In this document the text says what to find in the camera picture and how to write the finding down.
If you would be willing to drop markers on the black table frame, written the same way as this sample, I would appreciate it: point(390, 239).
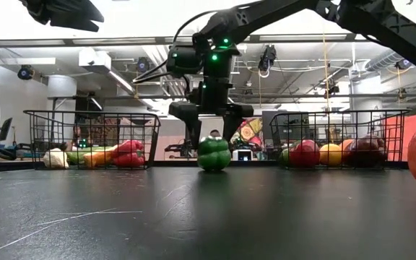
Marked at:
point(179, 164)

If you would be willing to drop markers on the black monitor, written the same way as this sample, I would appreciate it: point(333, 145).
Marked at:
point(5, 128)

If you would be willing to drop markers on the yellow lemon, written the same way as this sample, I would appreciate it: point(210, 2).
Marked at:
point(330, 154)

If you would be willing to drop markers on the colourful patterned tapestry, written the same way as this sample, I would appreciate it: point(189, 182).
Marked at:
point(251, 131)

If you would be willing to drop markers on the orange fruit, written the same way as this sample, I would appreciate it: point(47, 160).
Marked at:
point(346, 145)

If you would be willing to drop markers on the black table mat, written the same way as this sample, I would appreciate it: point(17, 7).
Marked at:
point(208, 216)

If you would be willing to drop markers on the person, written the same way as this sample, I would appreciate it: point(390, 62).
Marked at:
point(215, 133)

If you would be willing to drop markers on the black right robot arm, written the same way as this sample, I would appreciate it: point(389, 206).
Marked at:
point(374, 21)

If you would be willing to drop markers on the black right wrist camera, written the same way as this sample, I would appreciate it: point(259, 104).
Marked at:
point(184, 59)

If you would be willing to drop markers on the dark red apple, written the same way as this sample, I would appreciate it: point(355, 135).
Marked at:
point(367, 151)

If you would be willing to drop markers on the red orange curtain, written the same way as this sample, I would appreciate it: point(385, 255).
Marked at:
point(415, 121)

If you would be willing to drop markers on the white garlic bulb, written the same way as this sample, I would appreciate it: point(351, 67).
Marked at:
point(55, 159)

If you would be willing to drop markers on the silver ventilation duct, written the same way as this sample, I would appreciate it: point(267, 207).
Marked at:
point(385, 60)

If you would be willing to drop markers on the green bell pepper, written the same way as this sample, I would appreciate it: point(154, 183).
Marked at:
point(213, 153)

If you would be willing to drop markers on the black background robot arm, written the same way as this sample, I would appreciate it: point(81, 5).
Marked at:
point(179, 148)

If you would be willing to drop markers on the red bell pepper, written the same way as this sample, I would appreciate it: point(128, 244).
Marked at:
point(128, 154)

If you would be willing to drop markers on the black ceiling-hung device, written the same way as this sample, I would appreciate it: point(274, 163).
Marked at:
point(143, 65)
point(403, 64)
point(267, 57)
point(25, 72)

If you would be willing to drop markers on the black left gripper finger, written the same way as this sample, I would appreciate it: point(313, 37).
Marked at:
point(74, 24)
point(78, 11)

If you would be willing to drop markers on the white device with screen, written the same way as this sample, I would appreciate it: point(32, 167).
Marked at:
point(242, 155)

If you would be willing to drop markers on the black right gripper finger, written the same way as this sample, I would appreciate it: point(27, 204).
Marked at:
point(231, 126)
point(193, 130)

